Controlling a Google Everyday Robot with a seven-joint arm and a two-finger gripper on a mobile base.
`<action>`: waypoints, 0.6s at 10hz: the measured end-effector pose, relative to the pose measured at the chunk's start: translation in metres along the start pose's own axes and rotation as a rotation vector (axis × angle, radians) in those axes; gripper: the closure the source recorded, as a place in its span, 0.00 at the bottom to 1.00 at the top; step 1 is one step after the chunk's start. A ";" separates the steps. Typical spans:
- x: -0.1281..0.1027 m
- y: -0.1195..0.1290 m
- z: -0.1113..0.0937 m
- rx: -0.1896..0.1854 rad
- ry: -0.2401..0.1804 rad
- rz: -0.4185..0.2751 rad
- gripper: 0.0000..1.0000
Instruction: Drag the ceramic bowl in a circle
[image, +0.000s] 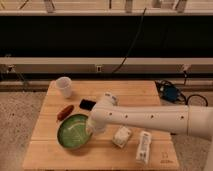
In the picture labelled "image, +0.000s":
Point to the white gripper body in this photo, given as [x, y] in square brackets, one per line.
[94, 127]

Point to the green ceramic bowl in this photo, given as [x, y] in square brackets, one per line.
[72, 132]

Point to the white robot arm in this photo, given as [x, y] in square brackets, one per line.
[194, 121]

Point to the small black box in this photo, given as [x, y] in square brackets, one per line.
[87, 104]

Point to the brown sausage toy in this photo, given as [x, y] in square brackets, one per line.
[65, 112]

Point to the blue device with cables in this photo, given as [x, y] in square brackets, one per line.
[169, 92]

